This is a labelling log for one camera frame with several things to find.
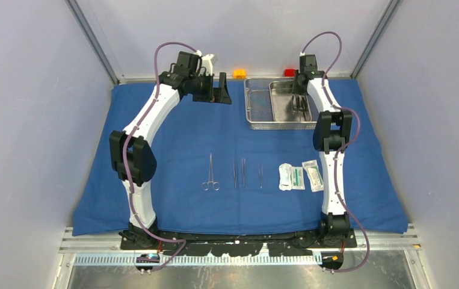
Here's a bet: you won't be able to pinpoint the aluminium frame post left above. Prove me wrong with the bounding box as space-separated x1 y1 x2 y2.
65 0 121 85

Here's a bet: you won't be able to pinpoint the red toy block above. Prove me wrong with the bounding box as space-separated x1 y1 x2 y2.
283 69 295 77

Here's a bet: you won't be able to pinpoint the white gauze roll packet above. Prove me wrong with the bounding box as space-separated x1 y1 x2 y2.
279 163 292 191

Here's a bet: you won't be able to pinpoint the steel hemostat ring handles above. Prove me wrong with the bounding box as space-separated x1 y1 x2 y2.
202 154 220 191

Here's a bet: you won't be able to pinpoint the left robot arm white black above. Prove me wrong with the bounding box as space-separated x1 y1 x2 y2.
109 51 232 249

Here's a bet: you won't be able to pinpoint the steel forceps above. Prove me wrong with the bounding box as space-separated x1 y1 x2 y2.
232 160 238 188

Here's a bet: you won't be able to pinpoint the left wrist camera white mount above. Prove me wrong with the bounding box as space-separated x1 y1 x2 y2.
195 50 218 75

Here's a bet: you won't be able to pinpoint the aluminium frame rail right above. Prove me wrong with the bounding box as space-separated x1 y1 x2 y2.
350 0 402 79

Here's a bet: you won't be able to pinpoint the pointed steel tweezers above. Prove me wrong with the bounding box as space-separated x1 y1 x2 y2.
258 165 263 188

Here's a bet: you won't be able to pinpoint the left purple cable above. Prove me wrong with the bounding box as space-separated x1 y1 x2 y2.
122 42 202 273

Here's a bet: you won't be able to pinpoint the small orange toy block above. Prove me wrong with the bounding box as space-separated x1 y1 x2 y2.
232 69 247 79

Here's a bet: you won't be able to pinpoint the green white sterile packet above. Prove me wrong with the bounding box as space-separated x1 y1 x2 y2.
290 167 305 190

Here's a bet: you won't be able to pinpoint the aluminium front rail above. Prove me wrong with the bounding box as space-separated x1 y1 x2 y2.
59 225 422 266

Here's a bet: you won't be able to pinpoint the blunt steel tweezers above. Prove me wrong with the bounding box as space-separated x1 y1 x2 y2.
241 158 246 187

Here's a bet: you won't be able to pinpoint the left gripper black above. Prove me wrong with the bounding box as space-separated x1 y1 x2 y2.
189 72 231 104

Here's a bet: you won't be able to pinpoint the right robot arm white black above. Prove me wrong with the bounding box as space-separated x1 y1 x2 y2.
292 52 353 247

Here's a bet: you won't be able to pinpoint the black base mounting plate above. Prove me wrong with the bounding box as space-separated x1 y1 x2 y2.
119 228 357 257

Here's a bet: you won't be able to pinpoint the wire mesh steel tray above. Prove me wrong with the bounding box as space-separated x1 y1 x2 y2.
244 77 318 130

